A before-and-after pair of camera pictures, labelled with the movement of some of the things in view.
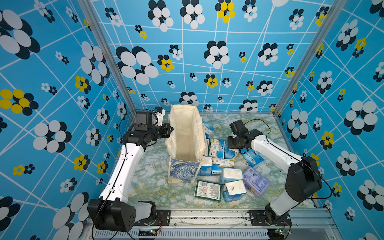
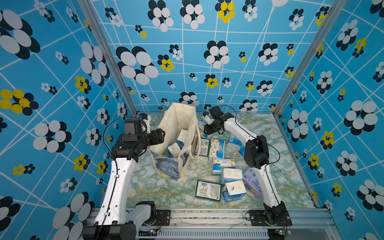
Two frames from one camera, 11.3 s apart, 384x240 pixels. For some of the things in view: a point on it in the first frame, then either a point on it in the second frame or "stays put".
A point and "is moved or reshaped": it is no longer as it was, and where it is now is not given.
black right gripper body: [233, 142] → [211, 128]
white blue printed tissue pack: [217, 148] stays put
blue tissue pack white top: [233, 191] stays put
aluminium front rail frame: [231, 224] stays put
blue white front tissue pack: [206, 167] → [174, 150]
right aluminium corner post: [337, 6] stays put
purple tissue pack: [255, 182] stays put
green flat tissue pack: [208, 190] stays put
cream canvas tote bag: [188, 144] is moved or reshaped
